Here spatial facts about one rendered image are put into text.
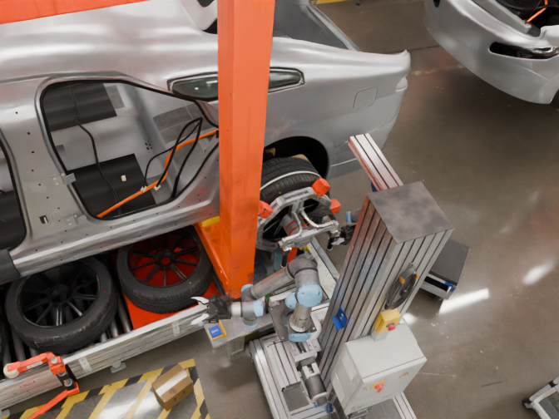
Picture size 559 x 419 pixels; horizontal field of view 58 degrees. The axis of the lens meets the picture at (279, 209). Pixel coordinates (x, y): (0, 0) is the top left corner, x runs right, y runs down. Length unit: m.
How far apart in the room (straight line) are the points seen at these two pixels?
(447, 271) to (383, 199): 2.13
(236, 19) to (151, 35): 1.00
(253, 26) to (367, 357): 1.55
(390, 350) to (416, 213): 0.83
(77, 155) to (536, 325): 3.70
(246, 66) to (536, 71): 3.37
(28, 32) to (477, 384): 3.57
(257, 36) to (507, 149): 4.23
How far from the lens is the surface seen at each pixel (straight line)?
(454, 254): 4.15
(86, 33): 2.77
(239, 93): 2.06
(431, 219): 1.96
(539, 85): 5.05
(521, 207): 5.27
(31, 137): 2.70
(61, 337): 3.42
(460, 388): 4.01
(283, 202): 3.07
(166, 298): 3.42
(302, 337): 2.71
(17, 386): 3.56
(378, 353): 2.52
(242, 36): 1.92
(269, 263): 3.85
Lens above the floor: 3.45
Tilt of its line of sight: 50 degrees down
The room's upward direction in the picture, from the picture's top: 7 degrees clockwise
